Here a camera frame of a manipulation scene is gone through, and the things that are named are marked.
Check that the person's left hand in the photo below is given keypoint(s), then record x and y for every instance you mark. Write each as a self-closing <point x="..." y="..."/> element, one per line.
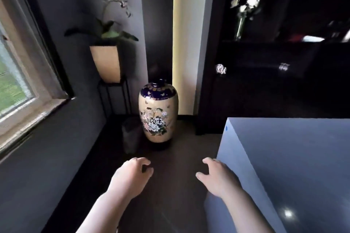
<point x="128" y="178"/>

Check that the person's right hand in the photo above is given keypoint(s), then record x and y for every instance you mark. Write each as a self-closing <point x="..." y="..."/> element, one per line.
<point x="218" y="179"/>

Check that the person's left thumb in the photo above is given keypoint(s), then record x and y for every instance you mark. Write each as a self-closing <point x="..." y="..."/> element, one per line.
<point x="148" y="172"/>

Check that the person's right thumb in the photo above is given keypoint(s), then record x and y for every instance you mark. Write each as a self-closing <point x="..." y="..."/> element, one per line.
<point x="201" y="176"/>

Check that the person's right forearm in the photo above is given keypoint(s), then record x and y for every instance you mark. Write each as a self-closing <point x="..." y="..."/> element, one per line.
<point x="246" y="213"/>

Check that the person's left forearm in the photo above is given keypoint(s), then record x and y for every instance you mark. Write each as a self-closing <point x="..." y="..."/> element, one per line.
<point x="109" y="213"/>

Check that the small dark bin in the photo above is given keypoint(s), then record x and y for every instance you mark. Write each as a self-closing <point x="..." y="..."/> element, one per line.
<point x="131" y="136"/>

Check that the floral cream and blue vase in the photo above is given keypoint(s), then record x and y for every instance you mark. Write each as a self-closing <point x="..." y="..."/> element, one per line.
<point x="158" y="112"/>

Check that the black metal plant stand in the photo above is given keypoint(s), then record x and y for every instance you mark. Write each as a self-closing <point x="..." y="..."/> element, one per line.
<point x="114" y="96"/>

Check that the white glossy table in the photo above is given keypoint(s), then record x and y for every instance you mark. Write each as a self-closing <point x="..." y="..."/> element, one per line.
<point x="289" y="175"/>

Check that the crystal cabinet knob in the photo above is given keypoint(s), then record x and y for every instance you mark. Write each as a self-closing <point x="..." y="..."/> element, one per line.
<point x="284" y="66"/>
<point x="221" y="69"/>

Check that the tan tapered planter pot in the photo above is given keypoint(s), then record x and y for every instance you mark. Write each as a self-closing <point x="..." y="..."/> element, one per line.
<point x="107" y="62"/>

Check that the dark wooden display cabinet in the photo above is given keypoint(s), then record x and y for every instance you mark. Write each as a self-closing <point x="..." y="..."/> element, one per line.
<point x="273" y="63"/>

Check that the orchid plant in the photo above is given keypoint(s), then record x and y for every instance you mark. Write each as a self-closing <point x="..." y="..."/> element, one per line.
<point x="109" y="29"/>

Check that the white framed window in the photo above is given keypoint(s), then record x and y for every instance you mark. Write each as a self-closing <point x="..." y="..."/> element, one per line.
<point x="19" y="77"/>

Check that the white flowers in glass vase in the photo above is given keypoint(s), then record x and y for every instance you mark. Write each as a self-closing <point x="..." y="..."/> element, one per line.
<point x="244" y="13"/>

